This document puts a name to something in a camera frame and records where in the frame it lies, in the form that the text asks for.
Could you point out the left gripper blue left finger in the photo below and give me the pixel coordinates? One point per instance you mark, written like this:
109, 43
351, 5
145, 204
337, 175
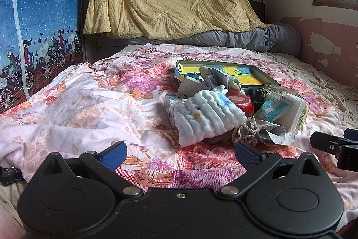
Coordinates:
102, 167

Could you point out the red lid tube container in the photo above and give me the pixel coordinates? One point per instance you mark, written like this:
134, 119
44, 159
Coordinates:
242, 101

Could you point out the striped pastel cloth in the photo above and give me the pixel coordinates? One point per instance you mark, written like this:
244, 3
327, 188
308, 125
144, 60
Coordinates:
230, 82

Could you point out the small blue white milk carton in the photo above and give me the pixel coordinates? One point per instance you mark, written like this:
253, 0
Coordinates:
170, 101

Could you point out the floral pink bed sheet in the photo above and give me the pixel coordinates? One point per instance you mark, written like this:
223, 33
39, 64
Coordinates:
89, 107

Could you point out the clear jar of green stars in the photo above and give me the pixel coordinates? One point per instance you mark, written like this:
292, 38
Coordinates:
281, 90

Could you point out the grey beige sock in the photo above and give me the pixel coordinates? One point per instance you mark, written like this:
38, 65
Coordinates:
246, 132

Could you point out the grey rolled duvet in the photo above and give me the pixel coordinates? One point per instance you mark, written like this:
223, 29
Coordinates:
277, 38

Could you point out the grey face mask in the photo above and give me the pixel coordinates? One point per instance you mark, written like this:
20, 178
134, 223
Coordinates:
212, 77

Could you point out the blue bicycle print curtain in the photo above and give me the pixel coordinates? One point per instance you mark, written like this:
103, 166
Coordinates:
39, 39

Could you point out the white quilted baby cloth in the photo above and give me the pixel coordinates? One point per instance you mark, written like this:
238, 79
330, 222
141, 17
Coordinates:
209, 113

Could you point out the black device at bed edge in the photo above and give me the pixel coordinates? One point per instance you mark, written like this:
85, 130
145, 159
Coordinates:
10, 175

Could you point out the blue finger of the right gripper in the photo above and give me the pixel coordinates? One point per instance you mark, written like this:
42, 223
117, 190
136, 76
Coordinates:
327, 143
351, 134

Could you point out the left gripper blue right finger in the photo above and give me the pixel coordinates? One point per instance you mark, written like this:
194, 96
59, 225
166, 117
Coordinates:
258, 166

